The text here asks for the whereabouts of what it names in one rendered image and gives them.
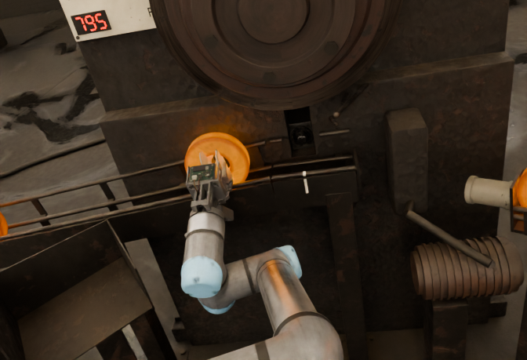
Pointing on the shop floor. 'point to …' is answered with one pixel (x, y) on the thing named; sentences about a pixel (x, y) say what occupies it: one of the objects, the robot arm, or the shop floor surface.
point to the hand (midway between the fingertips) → (215, 156)
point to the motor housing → (459, 289)
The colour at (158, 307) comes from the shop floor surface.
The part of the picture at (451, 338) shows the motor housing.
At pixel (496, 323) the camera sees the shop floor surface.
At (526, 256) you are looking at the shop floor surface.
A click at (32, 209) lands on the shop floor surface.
